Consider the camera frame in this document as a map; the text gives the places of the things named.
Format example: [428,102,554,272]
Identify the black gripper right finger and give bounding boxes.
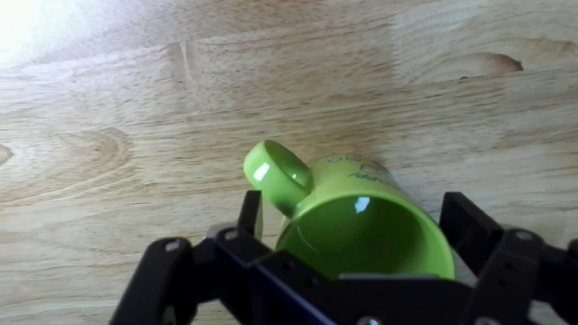
[439,191,578,325]

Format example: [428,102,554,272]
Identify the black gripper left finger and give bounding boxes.
[110,189,273,325]

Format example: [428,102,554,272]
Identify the green ceramic mug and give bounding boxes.
[242,138,457,281]

